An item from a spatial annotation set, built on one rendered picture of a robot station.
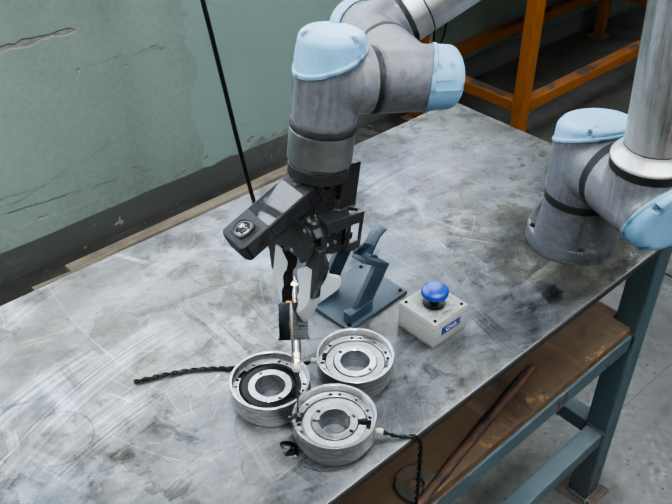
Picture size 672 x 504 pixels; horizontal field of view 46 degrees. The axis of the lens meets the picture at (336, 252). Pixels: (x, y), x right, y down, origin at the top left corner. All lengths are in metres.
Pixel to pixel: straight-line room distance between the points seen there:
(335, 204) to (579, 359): 0.74
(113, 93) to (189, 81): 0.28
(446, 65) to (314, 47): 0.16
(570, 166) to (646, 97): 0.20
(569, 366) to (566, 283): 0.27
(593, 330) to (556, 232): 0.34
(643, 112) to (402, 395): 0.49
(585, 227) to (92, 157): 1.75
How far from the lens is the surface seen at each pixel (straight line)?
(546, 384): 1.47
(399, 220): 1.38
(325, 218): 0.92
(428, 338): 1.13
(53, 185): 2.63
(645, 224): 1.14
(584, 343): 1.57
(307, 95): 0.84
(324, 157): 0.86
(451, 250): 1.32
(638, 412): 2.25
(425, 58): 0.88
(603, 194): 1.19
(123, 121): 2.66
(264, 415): 1.01
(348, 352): 1.08
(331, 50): 0.82
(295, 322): 0.98
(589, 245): 1.32
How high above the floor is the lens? 1.58
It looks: 37 degrees down
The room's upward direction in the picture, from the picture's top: straight up
